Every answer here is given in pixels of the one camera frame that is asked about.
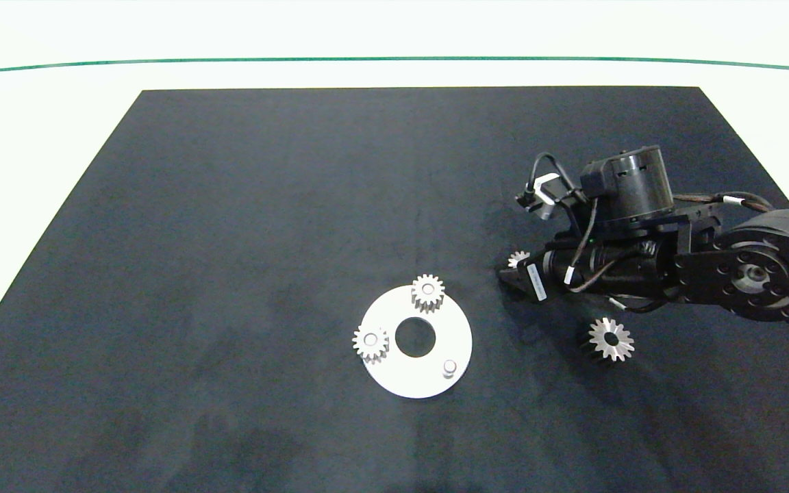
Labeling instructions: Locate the larger steel gear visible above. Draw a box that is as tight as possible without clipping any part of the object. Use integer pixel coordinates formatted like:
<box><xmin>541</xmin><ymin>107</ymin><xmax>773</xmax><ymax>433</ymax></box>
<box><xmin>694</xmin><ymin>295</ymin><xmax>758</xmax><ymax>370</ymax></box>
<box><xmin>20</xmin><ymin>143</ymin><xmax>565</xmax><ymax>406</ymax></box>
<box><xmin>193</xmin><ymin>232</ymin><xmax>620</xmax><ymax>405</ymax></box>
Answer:
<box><xmin>581</xmin><ymin>317</ymin><xmax>636</xmax><ymax>364</ymax></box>

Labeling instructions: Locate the round white plate with pins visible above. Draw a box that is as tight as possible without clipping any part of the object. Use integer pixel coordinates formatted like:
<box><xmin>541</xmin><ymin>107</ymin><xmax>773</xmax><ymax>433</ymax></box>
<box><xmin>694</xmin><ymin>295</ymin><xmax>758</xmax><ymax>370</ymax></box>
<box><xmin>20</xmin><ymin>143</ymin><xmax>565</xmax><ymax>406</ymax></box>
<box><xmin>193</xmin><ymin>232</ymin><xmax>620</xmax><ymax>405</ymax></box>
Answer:
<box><xmin>360</xmin><ymin>286</ymin><xmax>473</xmax><ymax>400</ymax></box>

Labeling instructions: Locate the dark mat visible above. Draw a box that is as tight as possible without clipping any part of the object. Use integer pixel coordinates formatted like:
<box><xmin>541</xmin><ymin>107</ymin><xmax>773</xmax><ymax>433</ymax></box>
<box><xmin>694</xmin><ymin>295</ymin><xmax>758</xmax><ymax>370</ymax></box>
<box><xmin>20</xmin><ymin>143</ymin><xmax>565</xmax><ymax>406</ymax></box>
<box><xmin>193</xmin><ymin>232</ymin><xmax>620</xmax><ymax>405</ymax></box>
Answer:
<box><xmin>0</xmin><ymin>86</ymin><xmax>789</xmax><ymax>493</ymax></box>

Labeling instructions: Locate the black cable with white tag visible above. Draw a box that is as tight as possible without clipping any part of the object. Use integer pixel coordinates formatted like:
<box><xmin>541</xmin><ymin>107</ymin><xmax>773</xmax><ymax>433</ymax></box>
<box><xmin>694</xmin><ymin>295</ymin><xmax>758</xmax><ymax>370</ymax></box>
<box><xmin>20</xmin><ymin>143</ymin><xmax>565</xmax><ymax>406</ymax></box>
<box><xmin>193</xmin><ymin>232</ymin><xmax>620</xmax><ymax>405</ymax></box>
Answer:
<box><xmin>563</xmin><ymin>197</ymin><xmax>599</xmax><ymax>288</ymax></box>

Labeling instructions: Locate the thin black cable loop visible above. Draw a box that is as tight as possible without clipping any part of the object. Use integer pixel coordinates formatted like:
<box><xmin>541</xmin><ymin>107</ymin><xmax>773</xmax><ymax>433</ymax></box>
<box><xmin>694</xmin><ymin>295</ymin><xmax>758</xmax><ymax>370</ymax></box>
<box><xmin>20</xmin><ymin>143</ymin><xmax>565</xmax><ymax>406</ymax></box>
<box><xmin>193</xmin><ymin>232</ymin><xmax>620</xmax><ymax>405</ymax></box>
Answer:
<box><xmin>607</xmin><ymin>294</ymin><xmax>673</xmax><ymax>315</ymax></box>

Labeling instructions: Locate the boxy wrist camera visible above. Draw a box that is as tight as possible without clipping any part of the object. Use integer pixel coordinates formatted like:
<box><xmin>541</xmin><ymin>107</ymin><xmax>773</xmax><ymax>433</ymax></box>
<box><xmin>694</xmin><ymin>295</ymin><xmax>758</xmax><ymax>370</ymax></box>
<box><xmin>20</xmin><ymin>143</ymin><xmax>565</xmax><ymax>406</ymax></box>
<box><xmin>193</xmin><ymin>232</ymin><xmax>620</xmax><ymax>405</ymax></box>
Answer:
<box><xmin>516</xmin><ymin>173</ymin><xmax>568</xmax><ymax>220</ymax></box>

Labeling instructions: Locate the black camera cable loop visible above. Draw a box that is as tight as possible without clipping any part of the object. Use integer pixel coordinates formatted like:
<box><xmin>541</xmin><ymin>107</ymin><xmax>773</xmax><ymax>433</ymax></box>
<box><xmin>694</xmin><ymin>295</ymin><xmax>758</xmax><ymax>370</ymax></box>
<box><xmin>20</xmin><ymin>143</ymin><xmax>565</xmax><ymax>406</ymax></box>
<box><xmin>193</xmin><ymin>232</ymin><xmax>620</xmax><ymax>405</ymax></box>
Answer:
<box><xmin>526</xmin><ymin>152</ymin><xmax>579</xmax><ymax>201</ymax></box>

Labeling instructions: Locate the braided cable with white tag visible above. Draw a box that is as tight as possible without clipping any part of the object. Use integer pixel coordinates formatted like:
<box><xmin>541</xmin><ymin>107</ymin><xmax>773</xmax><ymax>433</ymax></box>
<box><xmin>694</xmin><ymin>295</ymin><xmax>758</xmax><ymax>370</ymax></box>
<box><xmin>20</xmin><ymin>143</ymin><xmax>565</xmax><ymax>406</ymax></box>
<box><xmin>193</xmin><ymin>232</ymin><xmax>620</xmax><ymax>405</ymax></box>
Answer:
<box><xmin>673</xmin><ymin>192</ymin><xmax>776</xmax><ymax>212</ymax></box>

